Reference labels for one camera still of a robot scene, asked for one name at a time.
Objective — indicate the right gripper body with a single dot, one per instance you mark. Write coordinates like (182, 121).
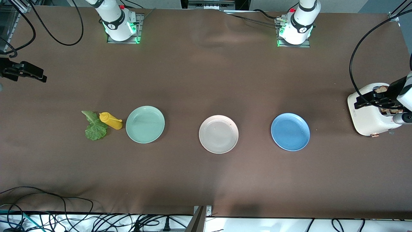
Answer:
(6, 70)

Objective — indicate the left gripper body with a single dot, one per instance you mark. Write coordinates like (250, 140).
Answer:
(395, 87)

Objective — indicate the green lettuce leaf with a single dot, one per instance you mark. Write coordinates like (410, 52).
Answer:
(95, 130)

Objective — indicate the blue plate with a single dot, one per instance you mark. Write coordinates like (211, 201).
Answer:
(290, 132)

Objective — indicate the mint green plate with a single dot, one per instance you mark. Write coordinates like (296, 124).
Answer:
(145, 125)

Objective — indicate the beige plate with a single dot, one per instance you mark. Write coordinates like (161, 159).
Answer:
(219, 135)

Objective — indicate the white toaster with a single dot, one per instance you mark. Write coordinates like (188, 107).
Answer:
(363, 119)

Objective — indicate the yellow mustard squeeze bottle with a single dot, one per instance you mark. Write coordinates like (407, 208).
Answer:
(111, 121)

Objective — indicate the dark equipment box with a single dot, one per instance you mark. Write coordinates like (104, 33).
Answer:
(212, 4)

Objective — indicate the black power plug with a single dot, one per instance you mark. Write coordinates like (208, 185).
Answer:
(166, 225)

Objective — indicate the aluminium frame profile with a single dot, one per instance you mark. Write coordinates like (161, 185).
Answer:
(25, 6)

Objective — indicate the aluminium corner bracket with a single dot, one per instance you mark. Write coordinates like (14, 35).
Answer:
(394, 16)

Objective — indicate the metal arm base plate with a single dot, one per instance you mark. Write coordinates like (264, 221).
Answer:
(139, 29)
(305, 45)

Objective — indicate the thin black frame strut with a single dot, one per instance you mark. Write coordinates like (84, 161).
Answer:
(397, 8)

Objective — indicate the metal table clamp bracket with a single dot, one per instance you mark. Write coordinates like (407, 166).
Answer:
(198, 219)

